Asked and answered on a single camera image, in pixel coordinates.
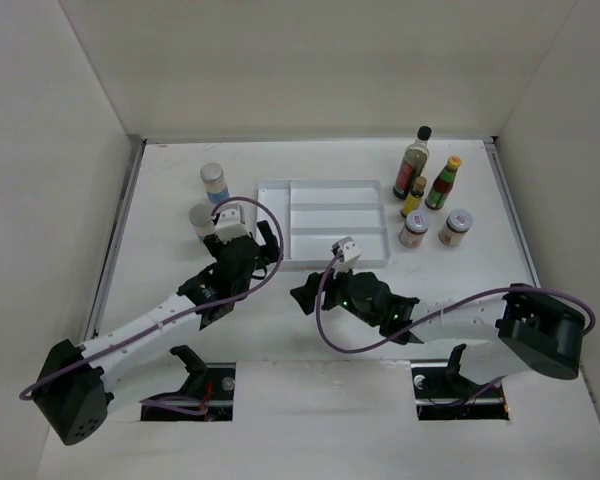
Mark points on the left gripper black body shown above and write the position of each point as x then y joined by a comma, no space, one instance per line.
215,244

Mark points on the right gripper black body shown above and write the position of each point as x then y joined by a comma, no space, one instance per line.
338,291

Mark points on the blue-label jar of white pearls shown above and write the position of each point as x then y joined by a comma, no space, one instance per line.
212,176

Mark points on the small yellow-label bottle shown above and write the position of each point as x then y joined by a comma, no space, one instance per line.
414,197

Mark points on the green red sauce bottle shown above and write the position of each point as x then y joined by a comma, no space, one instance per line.
443,184

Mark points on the dark soy sauce bottle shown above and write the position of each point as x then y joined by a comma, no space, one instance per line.
413,162

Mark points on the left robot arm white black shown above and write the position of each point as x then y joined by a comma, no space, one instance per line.
150,360

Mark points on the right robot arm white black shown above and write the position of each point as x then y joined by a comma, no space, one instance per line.
499,332

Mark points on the white divided organizer tray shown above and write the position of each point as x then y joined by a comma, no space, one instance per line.
315,214

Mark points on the red-lid spice jar left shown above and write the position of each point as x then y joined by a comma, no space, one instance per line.
415,227

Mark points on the red-lid spice jar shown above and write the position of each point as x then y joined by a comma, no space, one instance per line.
415,227
456,226

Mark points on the red-lid spice jar right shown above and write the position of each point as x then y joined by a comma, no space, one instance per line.
456,226

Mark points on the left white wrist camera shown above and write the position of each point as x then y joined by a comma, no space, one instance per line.
231,223

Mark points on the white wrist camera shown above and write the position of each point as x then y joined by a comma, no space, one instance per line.
231,223
346,253

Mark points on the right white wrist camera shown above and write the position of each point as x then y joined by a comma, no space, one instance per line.
346,253

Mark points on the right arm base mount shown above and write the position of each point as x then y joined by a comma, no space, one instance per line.
441,394

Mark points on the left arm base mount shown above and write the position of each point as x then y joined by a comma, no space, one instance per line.
206,394

